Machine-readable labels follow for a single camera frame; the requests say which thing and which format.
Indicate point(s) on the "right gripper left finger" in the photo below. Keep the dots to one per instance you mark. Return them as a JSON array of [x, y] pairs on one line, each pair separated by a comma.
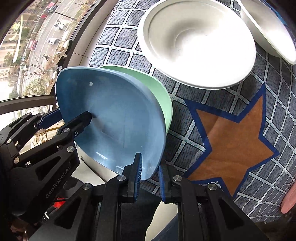
[[121, 189]]

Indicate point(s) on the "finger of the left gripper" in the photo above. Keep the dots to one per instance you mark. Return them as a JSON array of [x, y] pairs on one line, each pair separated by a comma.
[[49, 119], [76, 126]]

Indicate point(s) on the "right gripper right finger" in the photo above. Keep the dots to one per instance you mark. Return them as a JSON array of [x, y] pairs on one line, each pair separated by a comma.
[[205, 212]]

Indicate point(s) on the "blue square plate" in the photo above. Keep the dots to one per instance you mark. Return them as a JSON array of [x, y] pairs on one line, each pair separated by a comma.
[[126, 117]]

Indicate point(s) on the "pink square plate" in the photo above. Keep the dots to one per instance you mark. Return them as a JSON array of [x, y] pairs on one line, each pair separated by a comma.
[[289, 200]]

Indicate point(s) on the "white paper bowl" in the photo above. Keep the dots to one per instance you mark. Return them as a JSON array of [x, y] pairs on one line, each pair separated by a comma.
[[202, 44], [269, 28]]

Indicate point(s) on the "grey checked tablecloth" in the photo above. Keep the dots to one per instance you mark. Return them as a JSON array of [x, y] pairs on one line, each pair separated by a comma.
[[242, 137]]

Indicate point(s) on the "green square plate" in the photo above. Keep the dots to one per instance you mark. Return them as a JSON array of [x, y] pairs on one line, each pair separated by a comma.
[[154, 85]]

